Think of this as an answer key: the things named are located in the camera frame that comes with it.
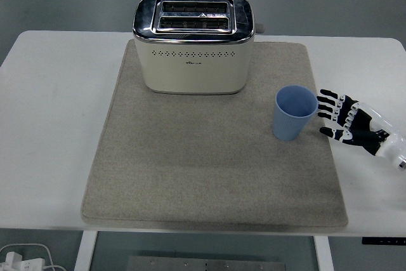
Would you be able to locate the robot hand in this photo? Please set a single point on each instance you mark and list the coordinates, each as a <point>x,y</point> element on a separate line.
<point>364,131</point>

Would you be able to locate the blue ribbed plastic cup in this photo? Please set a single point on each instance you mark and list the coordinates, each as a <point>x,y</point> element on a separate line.
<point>287,125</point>

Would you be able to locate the black table control panel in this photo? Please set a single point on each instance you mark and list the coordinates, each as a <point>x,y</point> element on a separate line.
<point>383,241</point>

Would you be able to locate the white table leg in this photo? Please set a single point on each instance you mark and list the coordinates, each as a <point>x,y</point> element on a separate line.
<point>85,252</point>
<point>323,255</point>

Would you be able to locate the beige felt mat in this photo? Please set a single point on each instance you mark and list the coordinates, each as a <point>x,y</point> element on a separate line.
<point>190,172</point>

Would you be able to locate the cream and chrome toaster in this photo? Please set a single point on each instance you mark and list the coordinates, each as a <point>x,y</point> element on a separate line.
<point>190,74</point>

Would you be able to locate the grey metal plate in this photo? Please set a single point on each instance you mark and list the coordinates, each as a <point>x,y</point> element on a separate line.
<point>206,264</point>

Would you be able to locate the white power strip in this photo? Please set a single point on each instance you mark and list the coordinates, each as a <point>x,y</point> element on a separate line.
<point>22,263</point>

